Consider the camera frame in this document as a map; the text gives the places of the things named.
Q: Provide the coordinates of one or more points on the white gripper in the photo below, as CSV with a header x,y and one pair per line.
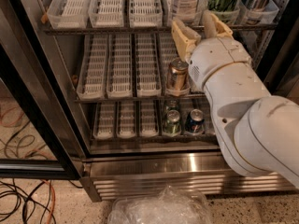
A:
x,y
218,58

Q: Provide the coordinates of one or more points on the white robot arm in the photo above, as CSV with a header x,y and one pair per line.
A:
x,y
257,131

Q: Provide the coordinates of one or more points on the green drink can top shelf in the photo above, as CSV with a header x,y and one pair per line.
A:
x,y
225,10

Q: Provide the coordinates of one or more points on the silver blue can top shelf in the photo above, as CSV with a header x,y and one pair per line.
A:
x,y
257,11

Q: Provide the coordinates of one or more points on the green can rear bottom shelf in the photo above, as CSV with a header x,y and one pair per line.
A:
x,y
171,105

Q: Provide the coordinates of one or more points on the blue can bottom shelf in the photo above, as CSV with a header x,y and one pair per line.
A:
x,y
195,122

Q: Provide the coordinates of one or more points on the green can front bottom shelf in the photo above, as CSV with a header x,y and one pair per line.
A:
x,y
171,123

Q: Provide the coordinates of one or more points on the stainless steel fridge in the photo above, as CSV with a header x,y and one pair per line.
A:
x,y
113,170

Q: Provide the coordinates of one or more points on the open glass fridge door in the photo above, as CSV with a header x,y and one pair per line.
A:
x,y
37,69

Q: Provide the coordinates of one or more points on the copper gold can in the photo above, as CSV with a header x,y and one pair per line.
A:
x,y
177,83

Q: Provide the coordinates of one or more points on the clear plastic bag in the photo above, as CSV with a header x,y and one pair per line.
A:
x,y
170,206

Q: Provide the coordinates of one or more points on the top wire shelf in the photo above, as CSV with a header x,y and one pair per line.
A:
x,y
142,30

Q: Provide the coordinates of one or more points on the wire shelf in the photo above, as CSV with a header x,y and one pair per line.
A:
x,y
159,139
119,99
142,30

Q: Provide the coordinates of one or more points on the middle wire shelf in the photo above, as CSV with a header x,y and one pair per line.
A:
x,y
119,99

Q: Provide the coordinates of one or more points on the bottom wire shelf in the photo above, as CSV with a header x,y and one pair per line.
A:
x,y
159,139

